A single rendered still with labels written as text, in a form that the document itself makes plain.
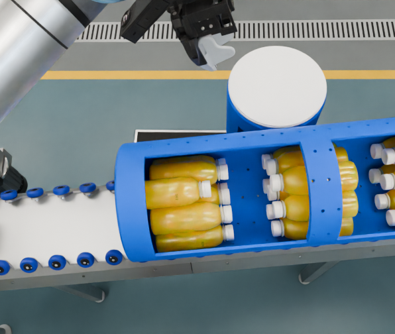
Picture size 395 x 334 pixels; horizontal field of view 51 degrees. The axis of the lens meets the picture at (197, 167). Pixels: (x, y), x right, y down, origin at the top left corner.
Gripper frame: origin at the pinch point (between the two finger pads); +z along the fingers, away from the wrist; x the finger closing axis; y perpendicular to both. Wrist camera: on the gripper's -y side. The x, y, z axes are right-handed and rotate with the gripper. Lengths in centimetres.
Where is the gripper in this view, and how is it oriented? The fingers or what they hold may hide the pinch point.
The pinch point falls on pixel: (208, 65)
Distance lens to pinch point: 69.6
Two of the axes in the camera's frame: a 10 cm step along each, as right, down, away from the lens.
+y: 9.4, -1.7, -3.0
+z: 3.5, 4.3, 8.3
